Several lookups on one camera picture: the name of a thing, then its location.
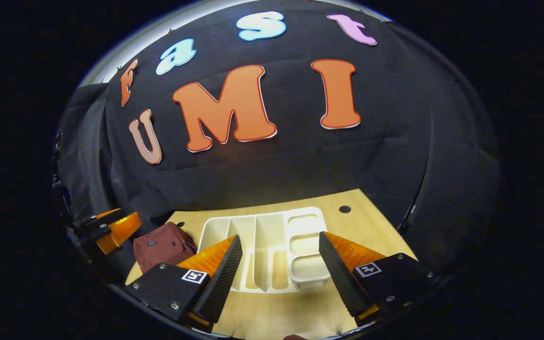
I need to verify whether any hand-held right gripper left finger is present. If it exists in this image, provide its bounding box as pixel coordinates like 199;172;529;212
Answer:
123;235;243;332

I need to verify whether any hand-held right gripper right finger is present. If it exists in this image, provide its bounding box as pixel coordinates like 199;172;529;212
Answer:
318;231;442;327

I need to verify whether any white bookshelf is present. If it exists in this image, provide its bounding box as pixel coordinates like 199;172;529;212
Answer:
196;206;332;294

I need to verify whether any maroon schoolbag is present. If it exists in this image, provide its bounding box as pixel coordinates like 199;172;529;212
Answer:
133;222;197;274

